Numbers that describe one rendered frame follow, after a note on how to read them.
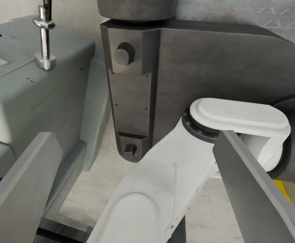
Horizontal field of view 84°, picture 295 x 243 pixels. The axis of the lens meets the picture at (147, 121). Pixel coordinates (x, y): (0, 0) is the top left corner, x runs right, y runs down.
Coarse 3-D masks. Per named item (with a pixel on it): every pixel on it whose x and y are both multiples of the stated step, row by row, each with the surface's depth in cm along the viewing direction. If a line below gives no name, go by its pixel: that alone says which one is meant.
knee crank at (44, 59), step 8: (48, 0) 45; (40, 8) 45; (48, 8) 46; (40, 16) 46; (48, 16) 47; (40, 24) 46; (48, 24) 47; (40, 32) 49; (48, 32) 50; (40, 40) 51; (48, 40) 51; (48, 48) 53; (40, 56) 54; (48, 56) 54; (40, 64) 54; (48, 64) 54
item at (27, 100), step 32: (0, 32) 62; (32, 32) 70; (64, 32) 80; (0, 64) 51; (32, 64) 56; (64, 64) 65; (0, 96) 43; (32, 96) 54; (64, 96) 76; (0, 128) 48; (32, 128) 61; (64, 128) 92
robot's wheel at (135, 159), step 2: (118, 150) 73; (120, 152) 72; (120, 154) 73; (122, 156) 72; (124, 156) 71; (124, 158) 72; (126, 158) 71; (128, 158) 70; (132, 158) 69; (134, 158) 69; (136, 158) 69; (138, 158) 69; (140, 158) 69; (142, 158) 69; (126, 160) 72; (128, 160) 71; (130, 160) 70; (132, 160) 70; (134, 160) 70; (136, 160) 70; (138, 160) 70; (134, 162) 71; (136, 162) 71
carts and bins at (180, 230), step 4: (184, 216) 208; (184, 220) 204; (180, 224) 195; (184, 224) 201; (176, 228) 190; (180, 228) 192; (184, 228) 197; (176, 232) 186; (180, 232) 188; (184, 232) 193; (172, 236) 182; (176, 236) 183; (180, 236) 185; (184, 236) 190; (168, 240) 179; (172, 240) 179; (176, 240) 180; (180, 240) 182; (184, 240) 187
